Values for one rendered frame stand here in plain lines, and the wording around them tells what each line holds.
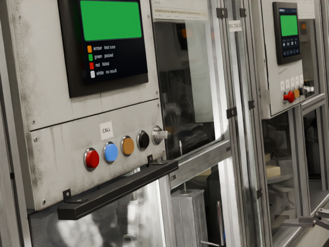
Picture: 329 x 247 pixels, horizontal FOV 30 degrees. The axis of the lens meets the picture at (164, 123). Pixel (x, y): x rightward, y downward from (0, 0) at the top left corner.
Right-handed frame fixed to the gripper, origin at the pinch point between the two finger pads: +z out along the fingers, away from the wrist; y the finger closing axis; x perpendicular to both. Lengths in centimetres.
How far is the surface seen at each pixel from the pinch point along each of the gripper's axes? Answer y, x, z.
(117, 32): 51, 38, 18
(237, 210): 1.1, -18.7, 21.5
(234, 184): 8.5, -18.6, 21.6
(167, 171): 23.0, 28.3, 16.3
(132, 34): 50, 33, 18
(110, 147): 31, 43, 19
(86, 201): 24, 55, 17
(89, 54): 47, 48, 18
